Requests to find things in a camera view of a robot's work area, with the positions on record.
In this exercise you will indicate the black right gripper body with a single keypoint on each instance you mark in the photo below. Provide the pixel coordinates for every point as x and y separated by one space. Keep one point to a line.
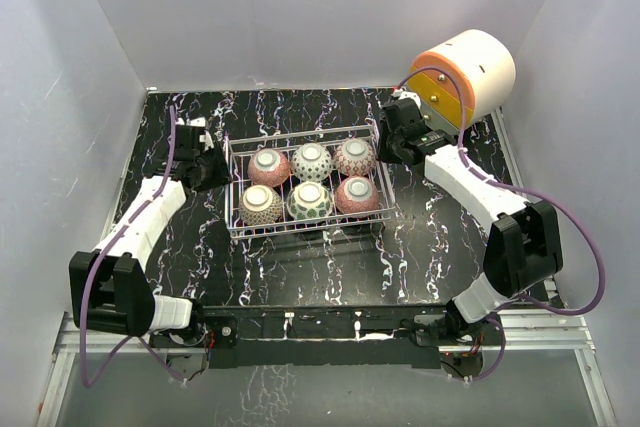
396 144

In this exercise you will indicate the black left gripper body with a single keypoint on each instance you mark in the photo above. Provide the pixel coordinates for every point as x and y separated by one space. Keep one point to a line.
199 159

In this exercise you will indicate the white wire dish rack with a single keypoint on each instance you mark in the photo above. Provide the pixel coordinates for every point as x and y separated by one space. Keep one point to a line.
239 152

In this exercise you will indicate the white bowl green leaves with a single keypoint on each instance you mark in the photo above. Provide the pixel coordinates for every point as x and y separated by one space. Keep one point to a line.
309 202

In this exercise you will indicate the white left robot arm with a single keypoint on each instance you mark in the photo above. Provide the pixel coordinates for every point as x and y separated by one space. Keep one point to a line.
109 289

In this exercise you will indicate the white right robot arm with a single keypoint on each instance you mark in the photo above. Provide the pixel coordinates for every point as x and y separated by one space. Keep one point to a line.
523 246

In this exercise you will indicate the white bowl red lattice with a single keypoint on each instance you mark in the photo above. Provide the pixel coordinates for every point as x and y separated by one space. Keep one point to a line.
354 157

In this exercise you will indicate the pink floral bowl front right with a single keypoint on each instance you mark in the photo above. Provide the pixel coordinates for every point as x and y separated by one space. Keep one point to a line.
356 197

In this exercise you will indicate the pink floral bowl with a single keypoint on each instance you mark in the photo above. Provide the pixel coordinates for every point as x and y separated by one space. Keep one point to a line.
269 167
356 197

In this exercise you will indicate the pink floral bowl back left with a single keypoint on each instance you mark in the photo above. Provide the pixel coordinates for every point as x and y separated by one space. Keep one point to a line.
269 167

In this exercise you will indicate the brown patterned bowl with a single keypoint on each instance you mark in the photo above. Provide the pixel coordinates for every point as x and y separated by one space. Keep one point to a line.
260 205

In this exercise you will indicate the white bowl brown diamonds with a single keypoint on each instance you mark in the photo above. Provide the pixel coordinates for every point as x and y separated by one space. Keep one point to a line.
312 162

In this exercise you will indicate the round white mini drawer cabinet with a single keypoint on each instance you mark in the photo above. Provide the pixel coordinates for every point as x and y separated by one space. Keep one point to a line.
462 80

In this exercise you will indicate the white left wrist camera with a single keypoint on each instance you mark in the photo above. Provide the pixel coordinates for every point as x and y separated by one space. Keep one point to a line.
203 135

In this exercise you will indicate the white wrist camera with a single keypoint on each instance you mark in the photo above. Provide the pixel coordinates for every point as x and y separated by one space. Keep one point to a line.
402 94
203 135

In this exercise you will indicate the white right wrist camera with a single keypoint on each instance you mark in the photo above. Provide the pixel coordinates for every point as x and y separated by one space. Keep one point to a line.
402 94

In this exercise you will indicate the aluminium rail frame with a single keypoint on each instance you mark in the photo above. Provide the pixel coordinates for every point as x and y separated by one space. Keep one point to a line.
523 327

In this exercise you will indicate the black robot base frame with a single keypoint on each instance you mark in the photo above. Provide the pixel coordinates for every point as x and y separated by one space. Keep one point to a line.
417 336

